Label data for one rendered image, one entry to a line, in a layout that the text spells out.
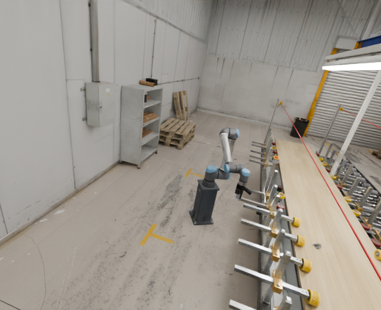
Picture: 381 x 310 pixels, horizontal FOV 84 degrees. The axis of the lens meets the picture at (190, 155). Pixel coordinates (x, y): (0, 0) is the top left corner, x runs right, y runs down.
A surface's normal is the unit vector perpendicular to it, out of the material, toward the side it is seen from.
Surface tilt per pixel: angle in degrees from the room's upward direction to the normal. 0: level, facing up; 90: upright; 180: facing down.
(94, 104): 90
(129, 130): 90
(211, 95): 90
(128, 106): 90
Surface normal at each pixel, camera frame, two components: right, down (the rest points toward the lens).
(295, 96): -0.27, 0.36
